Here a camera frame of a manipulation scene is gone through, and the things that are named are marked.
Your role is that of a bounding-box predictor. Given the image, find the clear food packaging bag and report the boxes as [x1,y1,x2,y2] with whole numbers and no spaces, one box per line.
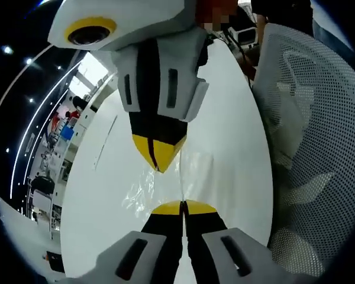
[120,147,217,220]

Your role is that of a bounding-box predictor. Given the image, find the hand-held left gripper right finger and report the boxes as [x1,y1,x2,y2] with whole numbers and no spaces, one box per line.
[183,199,288,284]

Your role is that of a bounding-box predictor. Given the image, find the black box with orange part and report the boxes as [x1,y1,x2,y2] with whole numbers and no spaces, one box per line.
[45,250,63,264]

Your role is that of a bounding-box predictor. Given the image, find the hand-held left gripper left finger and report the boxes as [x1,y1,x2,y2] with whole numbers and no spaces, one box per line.
[96,200,185,284]

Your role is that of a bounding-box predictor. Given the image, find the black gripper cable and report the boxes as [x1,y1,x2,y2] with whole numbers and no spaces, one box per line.
[224,25,247,62]

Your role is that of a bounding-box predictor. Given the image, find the blue storage box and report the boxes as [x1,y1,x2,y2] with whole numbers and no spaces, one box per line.
[60,125,75,140]

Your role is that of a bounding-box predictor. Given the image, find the long white counter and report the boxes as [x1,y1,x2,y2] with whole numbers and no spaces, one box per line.
[28,75,120,235]

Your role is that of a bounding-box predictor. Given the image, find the white cabinet box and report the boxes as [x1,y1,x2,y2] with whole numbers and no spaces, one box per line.
[32,189,54,214]

